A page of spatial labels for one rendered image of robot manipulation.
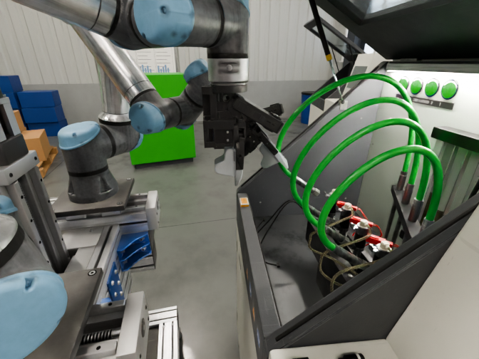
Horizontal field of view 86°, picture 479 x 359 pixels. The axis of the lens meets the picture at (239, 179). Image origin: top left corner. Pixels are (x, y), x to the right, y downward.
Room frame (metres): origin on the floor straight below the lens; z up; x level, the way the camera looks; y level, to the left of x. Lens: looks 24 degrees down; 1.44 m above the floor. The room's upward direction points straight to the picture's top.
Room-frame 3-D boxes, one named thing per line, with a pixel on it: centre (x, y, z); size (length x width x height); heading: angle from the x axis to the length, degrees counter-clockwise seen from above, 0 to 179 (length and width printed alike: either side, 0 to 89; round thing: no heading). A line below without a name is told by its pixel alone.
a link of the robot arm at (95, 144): (0.79, 0.49, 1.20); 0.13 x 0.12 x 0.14; 153
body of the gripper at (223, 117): (0.52, 0.03, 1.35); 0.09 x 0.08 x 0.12; 95
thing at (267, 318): (0.64, -0.04, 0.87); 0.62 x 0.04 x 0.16; 5
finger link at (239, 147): (0.50, 0.00, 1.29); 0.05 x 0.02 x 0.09; 5
